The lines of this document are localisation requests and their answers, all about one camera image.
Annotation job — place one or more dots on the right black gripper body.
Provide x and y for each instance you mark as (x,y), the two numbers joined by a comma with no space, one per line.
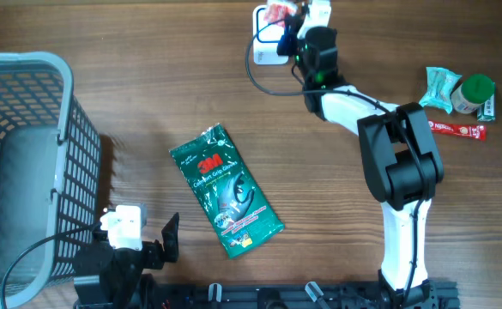
(288,43)

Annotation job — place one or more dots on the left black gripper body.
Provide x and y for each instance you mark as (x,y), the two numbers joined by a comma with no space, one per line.
(153,258)

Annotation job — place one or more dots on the red orange candy packet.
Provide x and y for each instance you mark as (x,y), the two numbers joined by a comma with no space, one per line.
(278,11)

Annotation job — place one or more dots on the green 3M gloves bag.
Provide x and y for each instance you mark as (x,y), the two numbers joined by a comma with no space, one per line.
(230,197)

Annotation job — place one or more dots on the teal wet wipes packet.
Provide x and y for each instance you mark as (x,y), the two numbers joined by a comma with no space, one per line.
(440,84)

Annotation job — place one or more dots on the green lid jar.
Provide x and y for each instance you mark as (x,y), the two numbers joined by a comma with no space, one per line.
(472,93)

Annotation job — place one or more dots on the red Nescafe stick sachet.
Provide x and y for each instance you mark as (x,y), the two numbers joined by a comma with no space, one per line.
(477,132)

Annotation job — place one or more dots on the green white small box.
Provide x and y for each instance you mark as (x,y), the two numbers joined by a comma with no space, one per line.
(486,113)

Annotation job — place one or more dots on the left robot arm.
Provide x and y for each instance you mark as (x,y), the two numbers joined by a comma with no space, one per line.
(106,277)

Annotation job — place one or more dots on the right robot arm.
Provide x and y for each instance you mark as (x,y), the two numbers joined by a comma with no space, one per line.
(400,159)

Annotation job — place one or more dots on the white barcode scanner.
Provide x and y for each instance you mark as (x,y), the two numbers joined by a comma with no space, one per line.
(264,48)

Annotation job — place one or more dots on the grey plastic basket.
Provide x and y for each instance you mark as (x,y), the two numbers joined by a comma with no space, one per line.
(49,174)

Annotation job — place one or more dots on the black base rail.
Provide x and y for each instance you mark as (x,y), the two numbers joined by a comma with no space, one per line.
(359,295)

